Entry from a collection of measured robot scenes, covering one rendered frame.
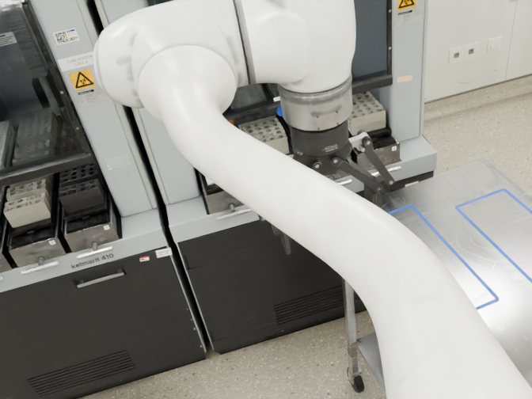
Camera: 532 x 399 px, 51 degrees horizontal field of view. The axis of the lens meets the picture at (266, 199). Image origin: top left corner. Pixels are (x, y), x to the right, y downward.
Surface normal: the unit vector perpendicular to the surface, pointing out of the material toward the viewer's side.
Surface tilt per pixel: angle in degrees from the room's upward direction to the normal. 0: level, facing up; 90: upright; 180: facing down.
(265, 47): 82
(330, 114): 90
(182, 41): 18
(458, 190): 0
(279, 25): 74
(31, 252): 90
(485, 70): 90
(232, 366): 0
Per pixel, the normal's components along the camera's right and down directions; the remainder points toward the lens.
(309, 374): -0.14, -0.76
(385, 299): -0.80, -0.29
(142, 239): 0.25, 0.60
